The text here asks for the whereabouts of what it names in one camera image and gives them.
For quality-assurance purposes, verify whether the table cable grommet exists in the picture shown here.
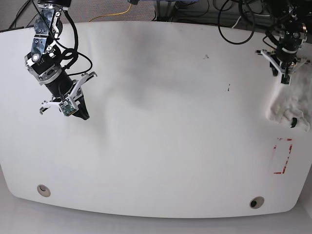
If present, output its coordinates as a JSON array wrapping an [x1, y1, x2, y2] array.
[[250, 196, 265, 209], [37, 185, 51, 197]]

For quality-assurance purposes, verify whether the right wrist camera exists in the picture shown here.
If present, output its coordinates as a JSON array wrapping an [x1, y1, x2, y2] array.
[[59, 101, 78, 117]]

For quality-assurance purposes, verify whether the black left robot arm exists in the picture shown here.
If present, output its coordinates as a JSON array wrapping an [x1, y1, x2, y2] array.
[[217, 0, 312, 84]]

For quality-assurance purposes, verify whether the red tape rectangle marking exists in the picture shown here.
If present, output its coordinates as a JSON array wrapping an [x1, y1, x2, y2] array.
[[270, 138, 293, 175]]

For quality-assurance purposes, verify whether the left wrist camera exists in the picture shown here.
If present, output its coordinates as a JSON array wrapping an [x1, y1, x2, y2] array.
[[281, 73, 292, 85]]

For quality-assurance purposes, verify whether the right table cable grommet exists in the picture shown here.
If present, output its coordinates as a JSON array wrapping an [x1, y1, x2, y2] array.
[[250, 196, 265, 209]]

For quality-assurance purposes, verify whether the white printed t-shirt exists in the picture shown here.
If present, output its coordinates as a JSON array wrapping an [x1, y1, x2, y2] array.
[[265, 64, 312, 132]]

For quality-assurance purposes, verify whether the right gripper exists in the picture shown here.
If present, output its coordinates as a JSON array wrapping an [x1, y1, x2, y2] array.
[[39, 72, 97, 120]]

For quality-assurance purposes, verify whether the yellow cable on floor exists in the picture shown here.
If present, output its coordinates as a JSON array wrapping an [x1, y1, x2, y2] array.
[[89, 2, 134, 22]]

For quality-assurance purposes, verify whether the left table cable grommet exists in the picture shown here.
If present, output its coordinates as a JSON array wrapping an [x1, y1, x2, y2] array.
[[37, 185, 51, 197]]

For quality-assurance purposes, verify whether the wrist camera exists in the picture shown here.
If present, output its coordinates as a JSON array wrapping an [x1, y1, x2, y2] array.
[[59, 101, 78, 117], [281, 73, 292, 85]]

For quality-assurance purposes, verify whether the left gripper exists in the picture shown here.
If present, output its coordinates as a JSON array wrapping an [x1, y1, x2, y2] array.
[[255, 47, 310, 77]]

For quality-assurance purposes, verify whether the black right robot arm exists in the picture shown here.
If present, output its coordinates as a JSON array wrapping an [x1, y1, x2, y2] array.
[[24, 0, 96, 120]]

